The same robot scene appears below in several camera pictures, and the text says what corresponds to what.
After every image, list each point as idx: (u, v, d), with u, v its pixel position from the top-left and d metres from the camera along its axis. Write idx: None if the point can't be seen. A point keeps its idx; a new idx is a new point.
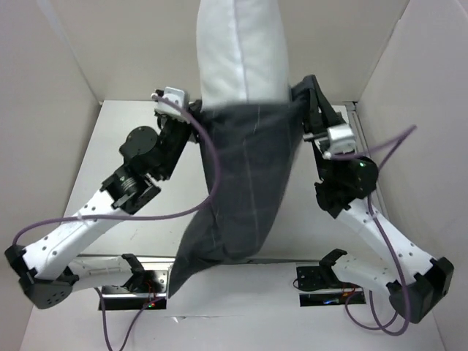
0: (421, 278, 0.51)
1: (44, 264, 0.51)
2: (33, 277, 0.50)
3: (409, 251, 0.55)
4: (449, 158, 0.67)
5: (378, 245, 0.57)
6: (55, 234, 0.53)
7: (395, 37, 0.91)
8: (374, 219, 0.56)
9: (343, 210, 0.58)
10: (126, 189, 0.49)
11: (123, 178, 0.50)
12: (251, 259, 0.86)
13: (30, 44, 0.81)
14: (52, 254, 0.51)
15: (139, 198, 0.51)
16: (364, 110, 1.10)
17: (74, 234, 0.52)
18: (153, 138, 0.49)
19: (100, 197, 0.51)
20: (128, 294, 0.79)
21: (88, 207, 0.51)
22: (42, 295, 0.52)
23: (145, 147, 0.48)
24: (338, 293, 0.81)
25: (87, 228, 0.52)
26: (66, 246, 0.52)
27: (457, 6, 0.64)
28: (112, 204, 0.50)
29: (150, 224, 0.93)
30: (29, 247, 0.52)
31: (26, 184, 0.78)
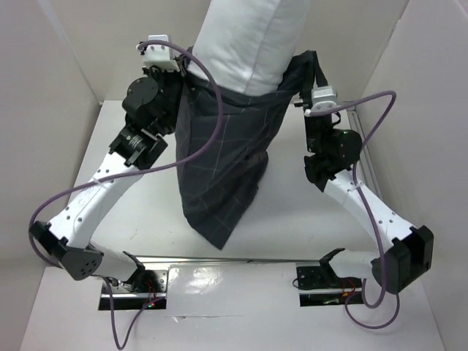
0: (398, 242, 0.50)
1: (72, 232, 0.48)
2: (65, 245, 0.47)
3: (390, 219, 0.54)
4: (448, 155, 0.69)
5: (360, 214, 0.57)
6: (75, 202, 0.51)
7: (393, 39, 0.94)
8: (357, 188, 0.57)
9: (328, 180, 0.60)
10: (136, 147, 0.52)
11: (129, 137, 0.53)
12: (251, 259, 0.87)
13: (31, 42, 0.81)
14: (78, 221, 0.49)
15: (150, 153, 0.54)
16: (363, 111, 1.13)
17: (94, 198, 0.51)
18: (153, 86, 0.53)
19: (110, 159, 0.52)
20: (128, 294, 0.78)
21: (102, 170, 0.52)
22: (72, 263, 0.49)
23: (148, 96, 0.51)
24: (338, 293, 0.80)
25: (106, 191, 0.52)
26: (89, 210, 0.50)
27: (455, 7, 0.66)
28: (127, 162, 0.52)
29: (151, 224, 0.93)
30: (53, 221, 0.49)
31: (27, 181, 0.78)
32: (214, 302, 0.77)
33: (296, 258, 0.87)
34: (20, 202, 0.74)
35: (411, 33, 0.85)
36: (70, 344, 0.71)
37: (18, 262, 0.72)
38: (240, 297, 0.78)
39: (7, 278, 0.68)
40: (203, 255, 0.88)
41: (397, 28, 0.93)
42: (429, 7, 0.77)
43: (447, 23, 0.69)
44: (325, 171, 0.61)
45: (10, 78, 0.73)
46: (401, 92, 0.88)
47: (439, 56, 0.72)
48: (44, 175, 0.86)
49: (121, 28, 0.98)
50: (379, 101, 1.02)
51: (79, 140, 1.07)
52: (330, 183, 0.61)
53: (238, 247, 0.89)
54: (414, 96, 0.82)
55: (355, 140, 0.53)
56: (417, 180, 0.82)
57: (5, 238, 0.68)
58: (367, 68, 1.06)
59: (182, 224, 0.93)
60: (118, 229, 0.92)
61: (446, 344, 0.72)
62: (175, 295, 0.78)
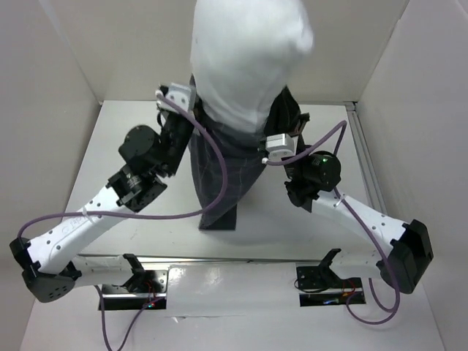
0: (396, 243, 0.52)
1: (47, 257, 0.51)
2: (36, 271, 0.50)
3: (382, 222, 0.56)
4: (448, 156, 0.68)
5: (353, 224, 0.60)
6: (59, 229, 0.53)
7: (395, 39, 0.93)
8: (342, 201, 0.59)
9: (313, 200, 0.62)
10: (132, 187, 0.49)
11: (128, 175, 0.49)
12: (251, 259, 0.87)
13: (31, 42, 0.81)
14: (55, 248, 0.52)
15: (145, 196, 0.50)
16: (364, 110, 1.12)
17: (78, 229, 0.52)
18: (149, 138, 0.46)
19: (105, 193, 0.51)
20: (127, 294, 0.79)
21: (93, 202, 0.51)
22: (44, 289, 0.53)
23: (144, 148, 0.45)
24: (338, 293, 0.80)
25: (91, 224, 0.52)
26: (69, 241, 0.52)
27: (456, 6, 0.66)
28: (119, 201, 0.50)
29: (151, 224, 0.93)
30: (33, 241, 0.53)
31: (27, 182, 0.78)
32: (213, 303, 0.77)
33: (296, 258, 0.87)
34: (19, 203, 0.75)
35: (412, 32, 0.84)
36: (70, 345, 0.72)
37: (18, 262, 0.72)
38: (239, 297, 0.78)
39: (7, 278, 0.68)
40: (202, 256, 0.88)
41: (398, 27, 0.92)
42: (430, 6, 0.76)
43: (448, 23, 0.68)
44: (306, 194, 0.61)
45: (9, 79, 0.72)
46: (402, 92, 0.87)
47: (439, 56, 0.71)
48: (44, 175, 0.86)
49: (121, 28, 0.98)
50: (379, 100, 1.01)
51: (79, 141, 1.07)
52: (315, 202, 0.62)
53: (237, 248, 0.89)
54: (414, 97, 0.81)
55: (332, 166, 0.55)
56: (417, 180, 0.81)
57: (4, 238, 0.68)
58: (368, 67, 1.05)
59: (182, 224, 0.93)
60: (118, 229, 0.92)
61: (446, 345, 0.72)
62: (174, 295, 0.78)
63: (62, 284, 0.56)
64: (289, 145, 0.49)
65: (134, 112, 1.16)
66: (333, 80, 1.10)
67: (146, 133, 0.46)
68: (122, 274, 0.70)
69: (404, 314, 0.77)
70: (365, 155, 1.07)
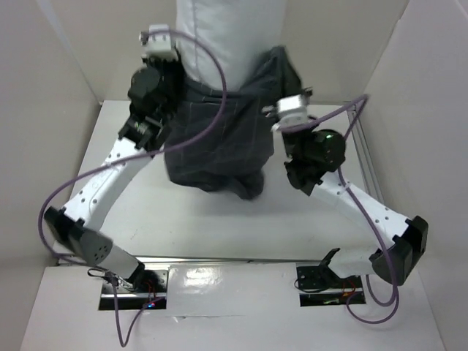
0: (400, 239, 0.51)
1: (88, 213, 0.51)
2: (82, 226, 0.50)
3: (385, 216, 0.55)
4: (448, 156, 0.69)
5: (355, 215, 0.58)
6: (89, 186, 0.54)
7: (394, 39, 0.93)
8: (346, 189, 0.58)
9: (316, 186, 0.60)
10: (144, 133, 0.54)
11: (137, 124, 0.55)
12: (251, 259, 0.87)
13: (31, 42, 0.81)
14: (93, 202, 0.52)
15: (156, 138, 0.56)
16: (364, 110, 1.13)
17: (108, 180, 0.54)
18: (155, 75, 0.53)
19: (121, 145, 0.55)
20: (128, 294, 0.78)
21: (113, 154, 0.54)
22: (89, 247, 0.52)
23: (151, 84, 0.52)
24: (338, 293, 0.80)
25: (118, 173, 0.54)
26: (103, 192, 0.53)
27: (456, 7, 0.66)
28: (137, 146, 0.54)
29: (151, 224, 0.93)
30: (67, 205, 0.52)
31: (27, 182, 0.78)
32: (214, 302, 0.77)
33: (297, 258, 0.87)
34: (19, 202, 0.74)
35: (411, 32, 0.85)
36: (70, 344, 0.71)
37: (17, 262, 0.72)
38: (240, 297, 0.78)
39: (7, 278, 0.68)
40: (203, 255, 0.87)
41: (398, 27, 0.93)
42: (429, 6, 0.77)
43: (448, 23, 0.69)
44: (308, 178, 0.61)
45: (9, 78, 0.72)
46: (402, 92, 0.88)
47: (439, 55, 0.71)
48: (44, 175, 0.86)
49: (121, 28, 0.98)
50: (379, 101, 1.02)
51: (79, 140, 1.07)
52: (319, 189, 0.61)
53: (237, 248, 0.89)
54: (414, 96, 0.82)
55: (337, 148, 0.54)
56: (417, 180, 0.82)
57: (4, 238, 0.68)
58: (367, 67, 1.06)
59: (183, 224, 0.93)
60: (118, 229, 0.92)
61: (446, 344, 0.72)
62: (175, 295, 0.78)
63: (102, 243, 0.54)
64: (303, 109, 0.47)
65: None
66: (332, 80, 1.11)
67: (152, 74, 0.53)
68: (126, 270, 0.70)
69: (405, 313, 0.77)
70: (365, 155, 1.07)
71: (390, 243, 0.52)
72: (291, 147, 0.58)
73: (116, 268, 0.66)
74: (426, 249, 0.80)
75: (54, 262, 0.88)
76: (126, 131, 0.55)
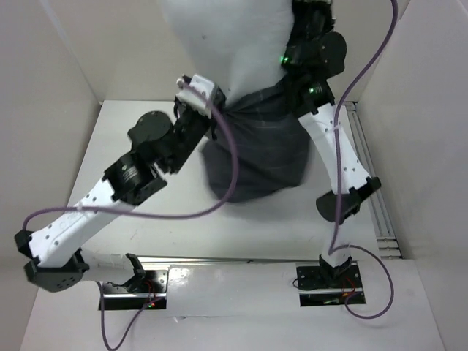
0: (355, 193, 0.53)
1: (46, 253, 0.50)
2: (36, 267, 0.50)
3: (353, 167, 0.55)
4: (448, 156, 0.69)
5: (329, 153, 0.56)
6: (58, 224, 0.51)
7: (395, 39, 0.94)
8: (336, 131, 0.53)
9: (310, 113, 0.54)
10: (129, 178, 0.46)
11: (126, 167, 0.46)
12: (251, 259, 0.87)
13: (31, 42, 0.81)
14: (53, 244, 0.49)
15: (143, 189, 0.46)
16: (363, 110, 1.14)
17: (74, 226, 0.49)
18: (167, 125, 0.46)
19: (101, 186, 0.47)
20: (127, 294, 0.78)
21: (90, 197, 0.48)
22: (48, 279, 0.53)
23: (156, 133, 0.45)
24: (338, 293, 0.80)
25: (87, 220, 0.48)
26: (66, 238, 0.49)
27: (456, 8, 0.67)
28: (114, 197, 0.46)
29: (151, 224, 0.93)
30: (35, 235, 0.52)
31: (26, 180, 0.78)
32: (213, 303, 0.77)
33: (297, 258, 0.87)
34: (19, 203, 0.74)
35: (412, 31, 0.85)
36: (70, 345, 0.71)
37: (17, 262, 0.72)
38: (240, 297, 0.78)
39: (7, 278, 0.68)
40: (202, 255, 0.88)
41: (397, 27, 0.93)
42: (430, 6, 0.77)
43: (449, 23, 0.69)
44: (310, 97, 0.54)
45: (9, 77, 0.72)
46: (402, 92, 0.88)
47: (439, 55, 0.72)
48: (44, 175, 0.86)
49: (122, 28, 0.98)
50: (379, 101, 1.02)
51: (79, 141, 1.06)
52: (311, 118, 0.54)
53: (237, 248, 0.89)
54: (414, 96, 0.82)
55: (336, 48, 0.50)
56: (417, 180, 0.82)
57: (4, 237, 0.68)
58: (368, 67, 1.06)
59: (183, 224, 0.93)
60: (118, 229, 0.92)
61: (446, 344, 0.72)
62: (175, 295, 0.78)
63: (66, 276, 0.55)
64: None
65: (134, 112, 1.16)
66: (332, 80, 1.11)
67: (164, 121, 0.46)
68: (121, 276, 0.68)
69: (404, 312, 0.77)
70: (365, 156, 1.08)
71: (346, 191, 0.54)
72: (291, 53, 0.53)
73: (108, 272, 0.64)
74: (426, 250, 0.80)
75: None
76: (113, 171, 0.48)
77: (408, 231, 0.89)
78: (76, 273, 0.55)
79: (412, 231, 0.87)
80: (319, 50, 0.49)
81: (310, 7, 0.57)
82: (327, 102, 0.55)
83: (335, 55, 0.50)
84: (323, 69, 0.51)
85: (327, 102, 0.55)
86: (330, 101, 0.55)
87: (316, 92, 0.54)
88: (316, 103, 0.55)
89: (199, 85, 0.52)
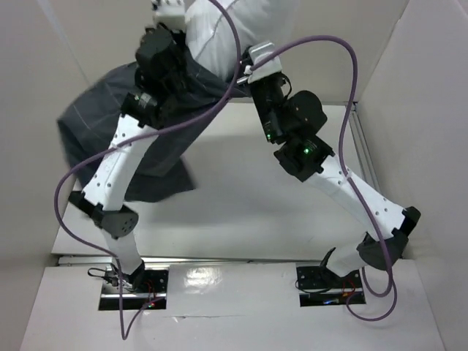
0: (398, 234, 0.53)
1: (104, 195, 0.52)
2: (102, 209, 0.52)
3: (385, 207, 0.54)
4: (448, 156, 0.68)
5: (353, 205, 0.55)
6: (102, 170, 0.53)
7: (395, 38, 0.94)
8: (349, 180, 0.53)
9: (316, 173, 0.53)
10: (146, 102, 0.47)
11: (137, 96, 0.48)
12: (251, 259, 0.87)
13: (31, 42, 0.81)
14: (107, 186, 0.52)
15: (163, 110, 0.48)
16: (363, 110, 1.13)
17: (118, 163, 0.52)
18: (168, 36, 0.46)
19: (124, 122, 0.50)
20: (128, 294, 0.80)
21: (119, 134, 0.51)
22: (112, 226, 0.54)
23: (163, 44, 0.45)
24: (338, 293, 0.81)
25: (127, 154, 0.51)
26: (116, 175, 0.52)
27: (456, 7, 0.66)
28: (140, 123, 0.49)
29: (152, 223, 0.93)
30: (86, 188, 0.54)
31: (26, 180, 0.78)
32: (213, 303, 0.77)
33: (297, 258, 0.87)
34: (19, 203, 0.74)
35: (412, 31, 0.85)
36: (70, 345, 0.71)
37: (17, 262, 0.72)
38: (240, 297, 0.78)
39: (7, 278, 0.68)
40: (202, 255, 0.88)
41: (397, 26, 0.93)
42: (430, 5, 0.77)
43: (448, 22, 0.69)
44: (308, 160, 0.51)
45: (9, 78, 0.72)
46: (402, 92, 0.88)
47: (439, 54, 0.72)
48: (44, 175, 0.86)
49: (121, 28, 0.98)
50: (379, 100, 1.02)
51: None
52: (318, 176, 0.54)
53: (237, 248, 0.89)
54: (414, 96, 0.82)
55: (308, 104, 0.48)
56: (417, 180, 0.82)
57: (4, 238, 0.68)
58: (368, 67, 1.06)
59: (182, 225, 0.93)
60: None
61: (446, 344, 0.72)
62: (175, 295, 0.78)
63: (126, 218, 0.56)
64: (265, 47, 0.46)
65: None
66: (331, 80, 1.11)
67: (164, 31, 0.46)
68: (128, 266, 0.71)
69: (404, 313, 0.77)
70: (365, 155, 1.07)
71: (390, 236, 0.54)
72: (268, 123, 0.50)
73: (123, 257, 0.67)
74: (426, 250, 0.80)
75: (54, 262, 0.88)
76: (128, 106, 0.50)
77: (408, 231, 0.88)
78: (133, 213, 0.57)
79: (412, 231, 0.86)
80: (294, 112, 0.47)
81: (266, 82, 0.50)
82: (327, 153, 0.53)
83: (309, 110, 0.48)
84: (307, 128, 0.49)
85: (327, 154, 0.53)
86: (330, 153, 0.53)
87: (313, 151, 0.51)
88: (317, 161, 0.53)
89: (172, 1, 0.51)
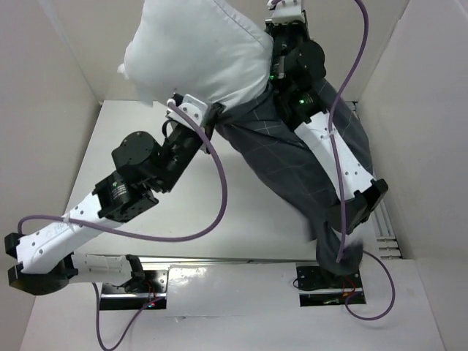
0: (360, 196, 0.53)
1: (29, 259, 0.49)
2: (18, 272, 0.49)
3: (355, 171, 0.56)
4: (447, 155, 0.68)
5: (329, 161, 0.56)
6: (44, 232, 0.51)
7: (395, 37, 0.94)
8: (331, 136, 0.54)
9: (303, 123, 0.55)
10: (118, 197, 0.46)
11: (115, 183, 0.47)
12: (250, 259, 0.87)
13: (31, 42, 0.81)
14: (38, 252, 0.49)
15: (129, 208, 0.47)
16: (363, 110, 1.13)
17: (60, 235, 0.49)
18: (150, 147, 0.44)
19: (89, 201, 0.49)
20: (127, 294, 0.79)
21: (78, 209, 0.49)
22: (33, 285, 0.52)
23: (137, 158, 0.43)
24: (338, 293, 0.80)
25: (72, 233, 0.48)
26: (50, 248, 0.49)
27: (456, 6, 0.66)
28: (99, 213, 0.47)
29: (149, 224, 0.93)
30: (23, 240, 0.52)
31: (26, 180, 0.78)
32: (213, 303, 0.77)
33: (296, 258, 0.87)
34: (19, 203, 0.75)
35: (412, 31, 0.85)
36: (69, 345, 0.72)
37: (17, 262, 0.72)
38: (239, 297, 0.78)
39: (7, 278, 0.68)
40: (201, 255, 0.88)
41: (397, 26, 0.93)
42: (430, 5, 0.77)
43: (448, 21, 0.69)
44: (300, 108, 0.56)
45: (9, 78, 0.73)
46: (402, 92, 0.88)
47: (438, 54, 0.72)
48: (44, 175, 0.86)
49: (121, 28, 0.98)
50: (379, 100, 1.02)
51: (79, 141, 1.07)
52: (305, 127, 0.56)
53: (236, 248, 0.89)
54: (414, 96, 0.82)
55: (312, 55, 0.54)
56: (417, 179, 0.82)
57: (4, 238, 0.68)
58: (368, 66, 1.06)
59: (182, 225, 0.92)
60: (117, 230, 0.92)
61: (446, 344, 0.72)
62: (174, 295, 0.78)
63: (50, 284, 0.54)
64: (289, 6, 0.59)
65: (134, 112, 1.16)
66: (331, 80, 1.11)
67: (148, 141, 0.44)
68: (116, 277, 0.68)
69: (404, 313, 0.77)
70: None
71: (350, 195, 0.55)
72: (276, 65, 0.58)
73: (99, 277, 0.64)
74: (426, 249, 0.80)
75: None
76: (103, 186, 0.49)
77: (407, 230, 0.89)
78: (62, 279, 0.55)
79: (411, 230, 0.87)
80: (296, 57, 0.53)
81: (287, 32, 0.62)
82: (319, 110, 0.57)
83: (314, 61, 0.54)
84: (308, 79, 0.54)
85: (319, 110, 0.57)
86: (322, 110, 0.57)
87: (308, 102, 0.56)
88: (308, 114, 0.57)
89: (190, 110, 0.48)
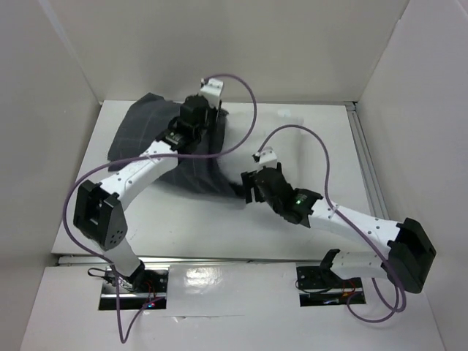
0: (393, 243, 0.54)
1: (124, 189, 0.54)
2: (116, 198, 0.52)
3: (376, 225, 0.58)
4: (448, 155, 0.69)
5: (350, 232, 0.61)
6: (126, 170, 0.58)
7: (395, 37, 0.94)
8: (336, 210, 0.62)
9: (308, 214, 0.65)
10: (177, 140, 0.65)
11: (172, 134, 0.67)
12: (251, 259, 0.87)
13: (31, 42, 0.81)
14: (129, 183, 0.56)
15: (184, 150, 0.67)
16: (363, 110, 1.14)
17: (144, 168, 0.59)
18: (205, 102, 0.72)
19: (158, 145, 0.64)
20: (128, 294, 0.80)
21: (150, 151, 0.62)
22: (114, 223, 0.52)
23: (201, 104, 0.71)
24: (338, 293, 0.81)
25: (153, 165, 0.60)
26: (139, 177, 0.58)
27: (456, 6, 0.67)
28: (172, 149, 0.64)
29: (151, 224, 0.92)
30: (103, 181, 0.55)
31: (26, 179, 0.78)
32: (213, 303, 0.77)
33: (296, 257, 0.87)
34: (18, 202, 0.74)
35: (411, 31, 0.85)
36: (70, 345, 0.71)
37: (17, 263, 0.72)
38: (240, 297, 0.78)
39: (6, 278, 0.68)
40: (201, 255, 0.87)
41: (398, 27, 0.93)
42: (430, 6, 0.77)
43: (448, 22, 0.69)
44: (301, 205, 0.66)
45: (9, 77, 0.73)
46: (402, 93, 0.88)
47: (439, 54, 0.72)
48: (44, 175, 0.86)
49: (121, 28, 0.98)
50: (379, 101, 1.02)
51: (79, 141, 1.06)
52: (312, 216, 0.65)
53: (236, 248, 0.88)
54: (414, 96, 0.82)
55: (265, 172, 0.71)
56: (417, 179, 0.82)
57: (4, 237, 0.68)
58: (366, 69, 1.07)
59: (184, 224, 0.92)
60: None
61: (445, 344, 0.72)
62: (174, 295, 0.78)
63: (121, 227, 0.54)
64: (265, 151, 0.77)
65: None
66: (332, 80, 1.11)
67: (202, 99, 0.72)
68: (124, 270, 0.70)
69: (404, 313, 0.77)
70: (365, 154, 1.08)
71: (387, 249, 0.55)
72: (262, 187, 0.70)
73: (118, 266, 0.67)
74: None
75: (54, 262, 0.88)
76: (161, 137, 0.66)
77: None
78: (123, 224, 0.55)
79: None
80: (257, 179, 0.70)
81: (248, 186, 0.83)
82: (317, 197, 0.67)
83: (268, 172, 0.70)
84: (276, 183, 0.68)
85: (317, 199, 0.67)
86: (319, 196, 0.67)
87: (304, 199, 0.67)
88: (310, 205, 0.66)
89: (214, 83, 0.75)
